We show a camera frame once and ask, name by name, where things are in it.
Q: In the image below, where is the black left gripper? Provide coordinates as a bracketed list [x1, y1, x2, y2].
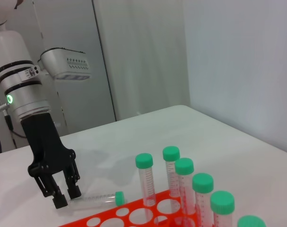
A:
[20, 113, 82, 210]

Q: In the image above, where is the green capped clear test tube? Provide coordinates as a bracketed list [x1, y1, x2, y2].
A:
[237, 214, 267, 227]
[192, 173, 215, 227]
[174, 157, 195, 216]
[162, 146, 181, 213]
[209, 191, 235, 227]
[135, 153, 158, 223]
[69, 191, 126, 211]

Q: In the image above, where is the orange plastic test tube rack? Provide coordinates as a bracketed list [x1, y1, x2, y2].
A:
[59, 189, 229, 227]

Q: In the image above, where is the left arm black plug cable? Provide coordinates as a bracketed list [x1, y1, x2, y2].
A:
[0, 104, 28, 139]

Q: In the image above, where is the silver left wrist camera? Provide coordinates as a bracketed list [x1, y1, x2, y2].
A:
[38, 48, 91, 81]

